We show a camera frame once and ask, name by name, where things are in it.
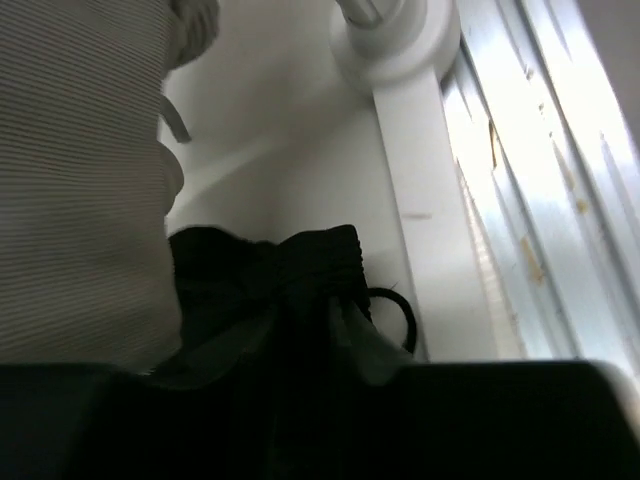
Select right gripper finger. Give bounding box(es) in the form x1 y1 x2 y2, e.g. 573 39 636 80
329 299 415 387

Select black trousers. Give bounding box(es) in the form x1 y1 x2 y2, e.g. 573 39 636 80
149 223 419 391

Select grey hanging garment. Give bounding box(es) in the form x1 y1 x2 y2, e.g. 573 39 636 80
1 1 219 373

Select silver clothes rack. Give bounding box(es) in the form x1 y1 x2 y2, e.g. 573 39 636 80
330 1 520 361

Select aluminium rail right side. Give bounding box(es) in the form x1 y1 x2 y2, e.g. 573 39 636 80
444 1 639 379

